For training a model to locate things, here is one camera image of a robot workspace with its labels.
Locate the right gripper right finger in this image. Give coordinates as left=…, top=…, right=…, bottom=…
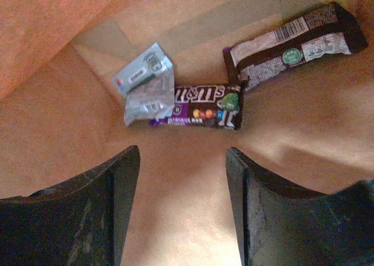
left=226, top=147, right=373, bottom=265

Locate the dark snack bar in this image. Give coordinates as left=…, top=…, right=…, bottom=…
left=223, top=2, right=368, bottom=90

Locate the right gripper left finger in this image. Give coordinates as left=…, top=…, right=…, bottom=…
left=1, top=146, right=140, bottom=265

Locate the red brown paper bag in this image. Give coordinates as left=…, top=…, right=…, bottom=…
left=1, top=0, right=373, bottom=265

